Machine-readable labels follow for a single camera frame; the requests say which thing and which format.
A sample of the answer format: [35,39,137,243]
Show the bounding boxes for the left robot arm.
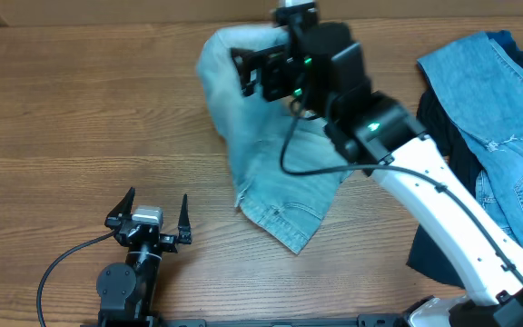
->
[96,188,192,327]

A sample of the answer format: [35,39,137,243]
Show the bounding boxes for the medium blue ripped jeans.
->
[416,30,523,267]

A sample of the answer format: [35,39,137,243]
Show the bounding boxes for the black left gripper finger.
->
[177,194,192,237]
[106,187,135,219]

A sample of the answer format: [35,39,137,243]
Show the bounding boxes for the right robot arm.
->
[231,22,523,326]

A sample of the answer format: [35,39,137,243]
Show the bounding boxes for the dark navy garment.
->
[406,29,523,288]

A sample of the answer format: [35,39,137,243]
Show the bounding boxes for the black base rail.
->
[82,313,408,327]

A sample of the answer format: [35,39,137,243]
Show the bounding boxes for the light blue denim shorts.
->
[196,25,349,253]

